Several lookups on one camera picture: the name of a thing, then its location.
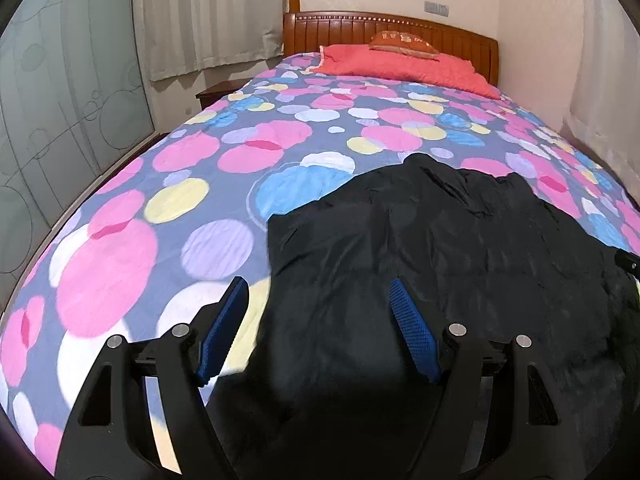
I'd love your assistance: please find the wooden headboard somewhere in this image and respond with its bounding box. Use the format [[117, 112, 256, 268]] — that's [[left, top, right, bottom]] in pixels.
[[283, 11, 499, 86]]

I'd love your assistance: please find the white window curtain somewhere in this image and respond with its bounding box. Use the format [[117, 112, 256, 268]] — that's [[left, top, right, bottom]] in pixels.
[[134, 0, 286, 82]]

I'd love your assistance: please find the red pillow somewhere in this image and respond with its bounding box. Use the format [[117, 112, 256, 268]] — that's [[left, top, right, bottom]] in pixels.
[[312, 44, 500, 99]]

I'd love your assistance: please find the black puffer jacket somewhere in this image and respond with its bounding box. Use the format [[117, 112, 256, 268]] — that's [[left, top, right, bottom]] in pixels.
[[208, 154, 639, 479]]

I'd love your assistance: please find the frosted glass wardrobe door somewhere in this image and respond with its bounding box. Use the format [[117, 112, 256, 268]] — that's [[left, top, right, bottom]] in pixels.
[[1, 0, 154, 301]]

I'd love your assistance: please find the white side curtain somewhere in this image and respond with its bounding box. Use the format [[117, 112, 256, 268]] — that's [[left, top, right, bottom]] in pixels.
[[562, 0, 640, 162]]

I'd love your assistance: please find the wooden nightstand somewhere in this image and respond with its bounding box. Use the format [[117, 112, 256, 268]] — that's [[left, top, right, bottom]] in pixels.
[[195, 78, 250, 110]]

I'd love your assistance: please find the orange embroidered cushion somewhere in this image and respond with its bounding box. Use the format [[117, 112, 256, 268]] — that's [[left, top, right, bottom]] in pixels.
[[369, 30, 439, 58]]

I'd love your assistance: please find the wall socket panel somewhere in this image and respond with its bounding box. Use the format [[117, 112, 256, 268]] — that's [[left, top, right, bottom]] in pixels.
[[424, 1, 449, 18]]

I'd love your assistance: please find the colourful polka dot bedspread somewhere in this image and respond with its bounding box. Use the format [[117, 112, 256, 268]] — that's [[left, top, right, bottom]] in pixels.
[[1, 53, 639, 470]]

